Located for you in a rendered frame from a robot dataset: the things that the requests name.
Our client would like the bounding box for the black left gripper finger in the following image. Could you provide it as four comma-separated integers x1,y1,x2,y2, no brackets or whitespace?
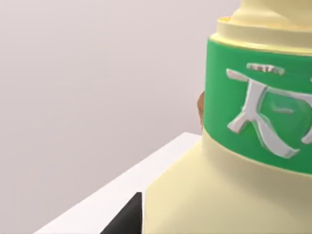
98,192,143,234

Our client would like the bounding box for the cream trophy with green band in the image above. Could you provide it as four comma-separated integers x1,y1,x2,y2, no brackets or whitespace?
141,0,312,234

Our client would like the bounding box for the brown bread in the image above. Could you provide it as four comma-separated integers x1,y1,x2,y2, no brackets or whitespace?
196,90,206,129

